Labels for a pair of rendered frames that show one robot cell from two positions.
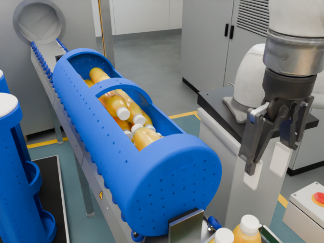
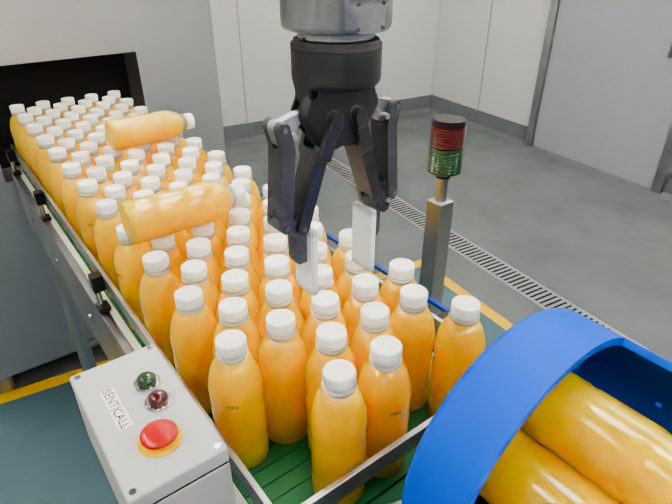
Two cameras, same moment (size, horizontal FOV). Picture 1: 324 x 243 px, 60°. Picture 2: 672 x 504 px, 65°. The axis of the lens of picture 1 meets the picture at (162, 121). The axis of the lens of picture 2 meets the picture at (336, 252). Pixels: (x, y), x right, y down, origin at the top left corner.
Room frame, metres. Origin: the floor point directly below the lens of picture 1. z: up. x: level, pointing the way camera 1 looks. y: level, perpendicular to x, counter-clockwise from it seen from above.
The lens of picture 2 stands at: (0.87, -0.27, 1.53)
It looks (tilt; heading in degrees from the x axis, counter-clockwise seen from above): 30 degrees down; 172
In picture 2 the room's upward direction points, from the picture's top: straight up
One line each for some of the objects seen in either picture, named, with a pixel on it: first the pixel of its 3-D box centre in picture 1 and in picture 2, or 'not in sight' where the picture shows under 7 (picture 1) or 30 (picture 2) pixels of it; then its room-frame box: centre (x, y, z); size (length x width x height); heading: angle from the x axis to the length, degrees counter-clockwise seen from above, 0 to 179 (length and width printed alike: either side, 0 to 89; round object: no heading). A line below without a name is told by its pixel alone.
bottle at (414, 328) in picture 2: not in sight; (408, 351); (0.27, -0.07, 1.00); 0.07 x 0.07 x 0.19
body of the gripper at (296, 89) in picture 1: (284, 94); (336, 92); (0.41, -0.20, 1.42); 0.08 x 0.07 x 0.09; 119
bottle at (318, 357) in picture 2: not in sight; (331, 394); (0.34, -0.20, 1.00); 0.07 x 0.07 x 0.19
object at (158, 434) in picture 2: (321, 198); (159, 435); (0.48, -0.39, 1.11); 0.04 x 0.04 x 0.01
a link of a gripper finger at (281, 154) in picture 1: (279, 159); (306, 258); (0.43, -0.23, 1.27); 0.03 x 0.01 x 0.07; 29
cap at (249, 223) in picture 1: (249, 224); (339, 377); (0.41, -0.20, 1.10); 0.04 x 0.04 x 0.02
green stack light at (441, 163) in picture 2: not in sight; (445, 158); (-0.03, 0.07, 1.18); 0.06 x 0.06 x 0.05
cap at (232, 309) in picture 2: not in sight; (233, 310); (0.27, -0.32, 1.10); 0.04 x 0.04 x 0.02
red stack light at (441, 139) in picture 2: not in sight; (447, 134); (-0.03, 0.07, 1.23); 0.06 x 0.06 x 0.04
